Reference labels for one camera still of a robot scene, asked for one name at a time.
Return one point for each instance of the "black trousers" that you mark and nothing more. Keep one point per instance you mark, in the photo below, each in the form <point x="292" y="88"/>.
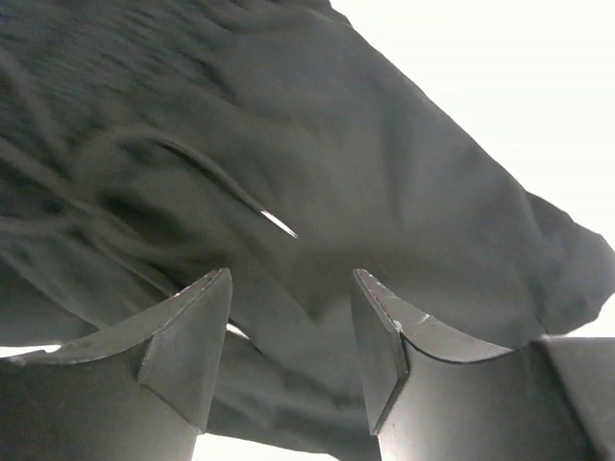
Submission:
<point x="147" y="143"/>

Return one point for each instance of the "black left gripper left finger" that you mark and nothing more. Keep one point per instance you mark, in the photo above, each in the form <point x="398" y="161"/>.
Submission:
<point x="140" y="390"/>

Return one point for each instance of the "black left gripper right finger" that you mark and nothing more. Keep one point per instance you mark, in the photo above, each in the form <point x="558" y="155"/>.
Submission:
<point x="432" y="392"/>

